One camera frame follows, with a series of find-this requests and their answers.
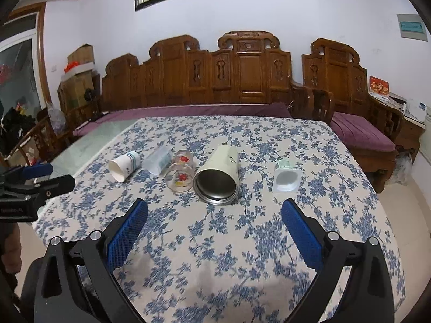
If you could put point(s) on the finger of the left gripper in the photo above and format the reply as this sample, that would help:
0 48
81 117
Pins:
37 170
41 191

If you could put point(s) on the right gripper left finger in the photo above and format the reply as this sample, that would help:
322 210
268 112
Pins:
76 281

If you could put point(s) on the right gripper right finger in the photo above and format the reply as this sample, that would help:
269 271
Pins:
368 295

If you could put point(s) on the glass cup with red flowers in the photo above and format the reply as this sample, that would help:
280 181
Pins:
180 175

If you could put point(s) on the white striped paper cup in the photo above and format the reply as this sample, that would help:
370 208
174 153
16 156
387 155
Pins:
123 166

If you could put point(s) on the translucent plastic cup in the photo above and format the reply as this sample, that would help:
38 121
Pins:
157 161

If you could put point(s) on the cream steel-lined thermos cup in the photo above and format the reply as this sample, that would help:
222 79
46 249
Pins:
217 180

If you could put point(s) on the wooden chair at left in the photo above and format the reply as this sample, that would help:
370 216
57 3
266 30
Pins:
42 143

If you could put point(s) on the wooden framed door window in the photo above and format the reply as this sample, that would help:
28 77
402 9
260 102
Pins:
24 88

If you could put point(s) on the stacked cardboard boxes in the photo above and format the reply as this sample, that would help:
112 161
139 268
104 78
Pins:
79 81

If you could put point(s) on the blue floral tablecloth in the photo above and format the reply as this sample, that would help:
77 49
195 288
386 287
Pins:
194 262

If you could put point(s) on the wooden side table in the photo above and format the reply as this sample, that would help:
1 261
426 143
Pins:
397 126

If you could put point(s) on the purple armchair cushion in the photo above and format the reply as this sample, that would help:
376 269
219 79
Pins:
356 132

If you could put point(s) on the purple sofa cushion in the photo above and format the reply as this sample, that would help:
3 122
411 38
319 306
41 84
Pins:
260 110

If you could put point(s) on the red card on side table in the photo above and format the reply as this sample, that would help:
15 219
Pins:
378 87

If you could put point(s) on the carved wooden armchair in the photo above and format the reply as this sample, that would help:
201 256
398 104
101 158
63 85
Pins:
339 84

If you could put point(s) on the carved wooden sofa bench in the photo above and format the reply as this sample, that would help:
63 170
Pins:
247 68

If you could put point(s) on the grey wall electrical box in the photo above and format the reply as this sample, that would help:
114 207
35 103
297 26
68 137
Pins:
411 26

